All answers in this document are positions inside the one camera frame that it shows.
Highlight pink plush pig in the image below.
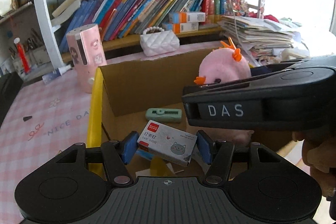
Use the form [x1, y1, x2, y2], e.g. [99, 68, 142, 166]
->
[209, 128, 254, 147]

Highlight white staples box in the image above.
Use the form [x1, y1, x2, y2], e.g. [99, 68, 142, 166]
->
[137, 120, 197, 167]

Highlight mint correction tape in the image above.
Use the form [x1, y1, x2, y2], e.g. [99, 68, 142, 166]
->
[145, 108, 182, 123]

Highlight pink plush chick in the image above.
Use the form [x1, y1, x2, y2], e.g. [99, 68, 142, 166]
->
[194, 37, 251, 86]

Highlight person's right hand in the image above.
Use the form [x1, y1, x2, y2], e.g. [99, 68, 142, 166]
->
[292, 131, 335, 197]

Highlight yellow cardboard box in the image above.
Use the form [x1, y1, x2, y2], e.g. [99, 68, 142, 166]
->
[86, 48, 303, 167]

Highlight stack of papers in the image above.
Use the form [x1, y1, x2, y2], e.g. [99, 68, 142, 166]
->
[218, 16, 301, 59]

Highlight pink checkered tablecloth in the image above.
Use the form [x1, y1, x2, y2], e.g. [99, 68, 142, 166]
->
[0, 41, 227, 224]

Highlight small black wedge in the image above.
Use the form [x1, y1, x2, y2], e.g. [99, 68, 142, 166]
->
[23, 115, 32, 122]

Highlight small spray bottle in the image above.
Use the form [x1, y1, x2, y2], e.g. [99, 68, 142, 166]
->
[42, 65, 72, 85]

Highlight pink cylindrical humidifier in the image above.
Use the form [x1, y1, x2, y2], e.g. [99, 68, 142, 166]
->
[66, 24, 107, 93]

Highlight white quilted handbag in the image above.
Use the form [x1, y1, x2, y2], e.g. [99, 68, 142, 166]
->
[139, 26, 180, 57]

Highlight black keyboard instrument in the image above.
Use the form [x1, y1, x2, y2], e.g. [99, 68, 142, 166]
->
[0, 72, 23, 125]

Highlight red tassel ornament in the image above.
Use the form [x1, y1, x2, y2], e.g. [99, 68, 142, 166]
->
[14, 38, 30, 74]

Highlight row of colourful books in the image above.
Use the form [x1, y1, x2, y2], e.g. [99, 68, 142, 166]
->
[59, 0, 242, 53]

